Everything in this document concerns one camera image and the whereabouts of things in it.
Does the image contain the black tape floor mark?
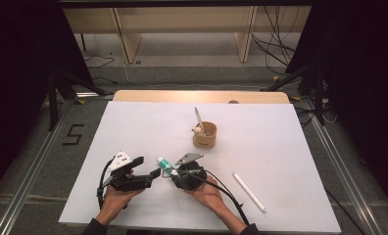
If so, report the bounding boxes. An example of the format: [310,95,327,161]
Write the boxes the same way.
[62,123,85,147]

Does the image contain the green and white glue stick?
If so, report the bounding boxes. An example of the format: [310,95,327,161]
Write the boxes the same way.
[157,156,177,174]

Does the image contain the tan pen holder cup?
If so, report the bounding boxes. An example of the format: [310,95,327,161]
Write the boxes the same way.
[192,120,218,149]

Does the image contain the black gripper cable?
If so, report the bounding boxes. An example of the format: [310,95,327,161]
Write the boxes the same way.
[96,158,117,211]
[190,168,251,227]

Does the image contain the clear plastic pen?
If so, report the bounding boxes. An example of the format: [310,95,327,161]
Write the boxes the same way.
[193,106,207,135]

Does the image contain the person's left hand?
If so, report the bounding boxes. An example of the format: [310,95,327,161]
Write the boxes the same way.
[98,168,146,217]

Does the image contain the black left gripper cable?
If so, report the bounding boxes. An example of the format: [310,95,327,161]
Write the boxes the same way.
[96,158,117,211]

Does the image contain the metal floor rail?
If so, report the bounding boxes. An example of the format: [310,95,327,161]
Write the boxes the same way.
[301,97,385,235]
[0,100,73,235]

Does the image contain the small beige figurine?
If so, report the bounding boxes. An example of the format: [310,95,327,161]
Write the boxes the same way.
[191,125,207,137]

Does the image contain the wooden shelf unit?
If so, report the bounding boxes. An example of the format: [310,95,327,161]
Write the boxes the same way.
[62,6,313,65]

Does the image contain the person's right hand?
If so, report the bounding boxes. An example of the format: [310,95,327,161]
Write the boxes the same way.
[183,174,231,218]

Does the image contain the black floor cable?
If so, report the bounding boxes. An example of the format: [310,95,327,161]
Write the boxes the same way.
[83,54,116,70]

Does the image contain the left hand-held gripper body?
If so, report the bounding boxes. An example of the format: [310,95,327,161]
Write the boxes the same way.
[107,150,154,193]

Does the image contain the wooden table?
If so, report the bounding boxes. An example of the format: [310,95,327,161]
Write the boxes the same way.
[112,89,291,105]

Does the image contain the white pen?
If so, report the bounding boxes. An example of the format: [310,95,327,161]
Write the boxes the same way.
[231,171,267,213]

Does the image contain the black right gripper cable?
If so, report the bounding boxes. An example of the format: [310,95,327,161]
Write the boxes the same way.
[190,168,251,227]

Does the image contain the black curtain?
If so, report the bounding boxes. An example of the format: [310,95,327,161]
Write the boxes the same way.
[0,5,96,201]
[285,5,388,217]

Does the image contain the black metal stand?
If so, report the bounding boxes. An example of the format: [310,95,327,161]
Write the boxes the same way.
[260,61,327,127]
[46,70,109,132]

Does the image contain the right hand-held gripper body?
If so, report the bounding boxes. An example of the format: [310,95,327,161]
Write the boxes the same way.
[170,152,209,192]

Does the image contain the bundle of black floor cables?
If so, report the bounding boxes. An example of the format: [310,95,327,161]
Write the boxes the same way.
[250,6,298,76]

